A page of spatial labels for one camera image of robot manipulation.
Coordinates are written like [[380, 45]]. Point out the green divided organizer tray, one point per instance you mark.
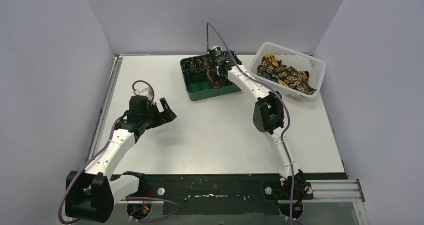
[[199, 87]]

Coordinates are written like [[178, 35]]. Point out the pile of patterned ties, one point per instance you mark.
[[274, 70]]

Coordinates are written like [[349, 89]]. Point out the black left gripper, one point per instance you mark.
[[161, 114]]

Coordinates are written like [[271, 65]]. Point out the rolled brown patterned tie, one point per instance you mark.
[[198, 66]]

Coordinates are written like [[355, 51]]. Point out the rolled blue striped tie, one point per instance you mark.
[[188, 67]]

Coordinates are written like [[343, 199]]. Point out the rolled tan patterned tie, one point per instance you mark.
[[209, 65]]

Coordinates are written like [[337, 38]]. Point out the aluminium frame rail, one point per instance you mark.
[[98, 132]]

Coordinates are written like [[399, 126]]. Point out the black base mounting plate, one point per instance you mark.
[[213, 194]]

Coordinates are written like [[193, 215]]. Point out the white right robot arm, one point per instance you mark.
[[269, 118]]

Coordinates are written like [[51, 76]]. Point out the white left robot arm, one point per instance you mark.
[[91, 194]]

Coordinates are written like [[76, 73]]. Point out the white plastic mesh basket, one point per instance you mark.
[[295, 59]]

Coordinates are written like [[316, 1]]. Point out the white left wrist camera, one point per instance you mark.
[[146, 92]]

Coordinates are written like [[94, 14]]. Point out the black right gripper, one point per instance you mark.
[[213, 64]]

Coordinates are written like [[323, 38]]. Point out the orange green patterned tie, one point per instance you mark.
[[216, 80]]

